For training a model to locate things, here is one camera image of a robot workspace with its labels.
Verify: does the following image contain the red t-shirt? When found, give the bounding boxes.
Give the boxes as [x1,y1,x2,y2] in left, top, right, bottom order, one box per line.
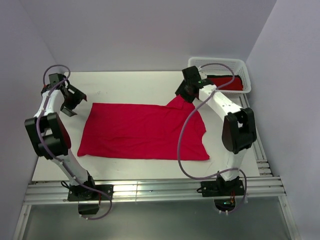
[207,75,243,91]
[77,96,210,161]

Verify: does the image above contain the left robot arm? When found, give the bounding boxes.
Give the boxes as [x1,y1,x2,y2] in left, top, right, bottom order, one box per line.
[24,83,98,200]

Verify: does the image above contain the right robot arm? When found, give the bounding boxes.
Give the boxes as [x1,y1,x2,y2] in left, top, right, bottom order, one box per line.
[175,80,257,195]

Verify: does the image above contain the rolled red t-shirt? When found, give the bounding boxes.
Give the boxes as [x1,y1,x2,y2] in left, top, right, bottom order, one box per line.
[207,75,243,91]

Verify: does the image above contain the white plastic basket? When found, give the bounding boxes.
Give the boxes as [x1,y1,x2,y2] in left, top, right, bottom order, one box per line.
[188,57,252,96]

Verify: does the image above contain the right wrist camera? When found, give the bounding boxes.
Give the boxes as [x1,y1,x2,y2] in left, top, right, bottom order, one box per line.
[182,66,207,86]

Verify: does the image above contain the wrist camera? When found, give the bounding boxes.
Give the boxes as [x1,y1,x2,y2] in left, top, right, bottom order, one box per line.
[43,73,67,88]
[182,66,207,86]

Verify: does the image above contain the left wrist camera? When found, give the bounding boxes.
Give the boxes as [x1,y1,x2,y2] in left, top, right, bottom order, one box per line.
[43,73,67,88]

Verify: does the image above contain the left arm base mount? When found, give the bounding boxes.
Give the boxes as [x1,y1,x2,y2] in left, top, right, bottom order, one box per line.
[67,188,109,216]

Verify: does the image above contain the aluminium table frame rail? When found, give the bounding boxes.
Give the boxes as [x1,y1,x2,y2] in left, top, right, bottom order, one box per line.
[12,94,301,240]

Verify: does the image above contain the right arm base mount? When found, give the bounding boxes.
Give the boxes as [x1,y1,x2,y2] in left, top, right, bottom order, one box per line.
[196,176,247,214]

